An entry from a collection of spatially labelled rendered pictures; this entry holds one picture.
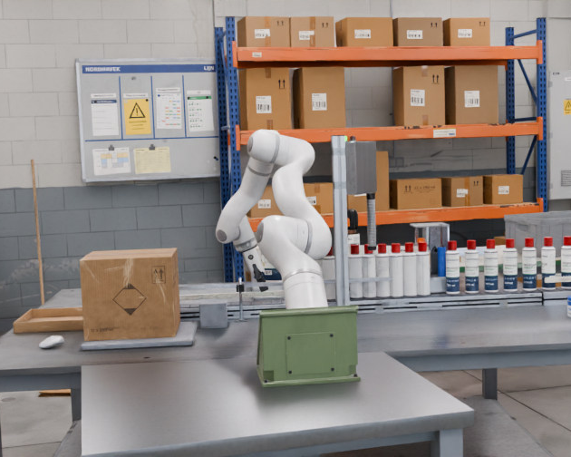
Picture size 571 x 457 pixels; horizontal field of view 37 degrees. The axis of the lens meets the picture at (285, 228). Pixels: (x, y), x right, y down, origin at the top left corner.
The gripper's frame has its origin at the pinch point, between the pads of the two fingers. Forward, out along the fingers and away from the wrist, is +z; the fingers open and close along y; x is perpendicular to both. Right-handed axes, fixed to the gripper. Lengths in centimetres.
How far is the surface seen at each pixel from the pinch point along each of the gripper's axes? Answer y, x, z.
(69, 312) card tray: 13, 74, -17
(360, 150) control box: -15, -51, -34
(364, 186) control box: -13, -48, -22
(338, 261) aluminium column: -16.7, -29.0, -0.5
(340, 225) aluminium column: -15.8, -34.5, -12.3
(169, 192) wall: 428, 59, -40
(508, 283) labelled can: -2, -87, 35
